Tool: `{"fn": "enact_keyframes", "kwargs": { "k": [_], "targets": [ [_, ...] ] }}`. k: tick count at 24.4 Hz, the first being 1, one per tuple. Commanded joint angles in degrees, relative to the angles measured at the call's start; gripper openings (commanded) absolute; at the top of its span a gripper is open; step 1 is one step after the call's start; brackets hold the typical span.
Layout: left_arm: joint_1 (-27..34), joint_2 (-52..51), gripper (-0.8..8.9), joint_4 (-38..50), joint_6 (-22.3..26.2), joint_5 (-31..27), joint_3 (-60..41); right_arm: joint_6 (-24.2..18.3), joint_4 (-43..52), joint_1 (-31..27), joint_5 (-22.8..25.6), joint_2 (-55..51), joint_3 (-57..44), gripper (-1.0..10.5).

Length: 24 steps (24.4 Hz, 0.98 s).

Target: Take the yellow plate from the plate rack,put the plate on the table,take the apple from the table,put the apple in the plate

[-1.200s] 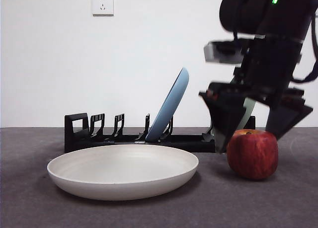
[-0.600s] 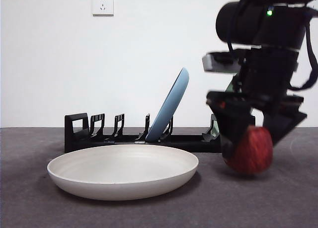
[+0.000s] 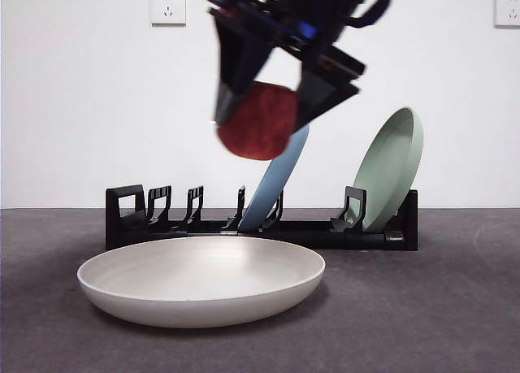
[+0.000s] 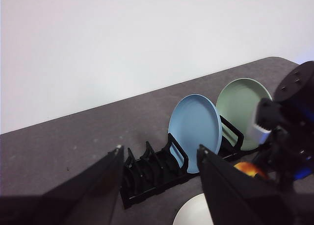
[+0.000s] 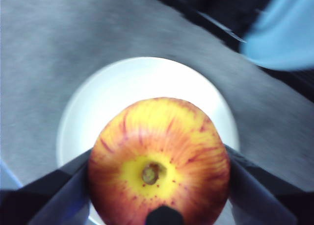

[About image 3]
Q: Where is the red apple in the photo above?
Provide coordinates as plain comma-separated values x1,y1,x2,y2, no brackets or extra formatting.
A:
216,81,300,162

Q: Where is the pale cream plate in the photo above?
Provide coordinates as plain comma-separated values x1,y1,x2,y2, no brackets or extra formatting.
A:
76,234,327,329

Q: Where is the blue plate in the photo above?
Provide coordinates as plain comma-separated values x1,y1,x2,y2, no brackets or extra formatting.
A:
237,123,310,232

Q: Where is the pale green plate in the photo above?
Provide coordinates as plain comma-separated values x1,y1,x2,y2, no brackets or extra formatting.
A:
351,106,425,232

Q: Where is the black plate rack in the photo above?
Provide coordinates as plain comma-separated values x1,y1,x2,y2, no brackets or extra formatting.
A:
104,184,419,252

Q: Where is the white wall socket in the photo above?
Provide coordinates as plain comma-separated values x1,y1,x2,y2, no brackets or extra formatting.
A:
150,0,188,27
494,0,520,28

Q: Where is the black cable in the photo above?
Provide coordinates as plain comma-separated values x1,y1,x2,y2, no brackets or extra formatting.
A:
347,0,397,29

